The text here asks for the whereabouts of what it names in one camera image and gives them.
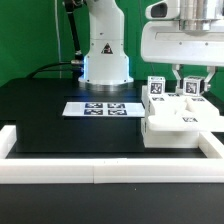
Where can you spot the white marker sheet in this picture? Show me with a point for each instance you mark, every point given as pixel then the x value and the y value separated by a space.
pixel 103 109

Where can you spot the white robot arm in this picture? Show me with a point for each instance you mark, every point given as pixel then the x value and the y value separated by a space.
pixel 106 63

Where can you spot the white chair seat plate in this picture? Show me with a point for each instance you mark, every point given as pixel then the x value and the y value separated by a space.
pixel 165 139

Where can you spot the black camera stand pole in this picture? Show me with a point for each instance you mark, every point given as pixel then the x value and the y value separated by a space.
pixel 70 6

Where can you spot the white U-shaped fence frame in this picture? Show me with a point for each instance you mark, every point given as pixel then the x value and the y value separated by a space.
pixel 97 171

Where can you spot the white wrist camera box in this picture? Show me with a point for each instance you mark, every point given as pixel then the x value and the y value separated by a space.
pixel 163 10

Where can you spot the white chair back frame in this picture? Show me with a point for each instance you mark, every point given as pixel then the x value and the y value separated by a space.
pixel 170 112

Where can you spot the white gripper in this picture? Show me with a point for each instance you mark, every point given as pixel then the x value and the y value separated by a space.
pixel 164 42

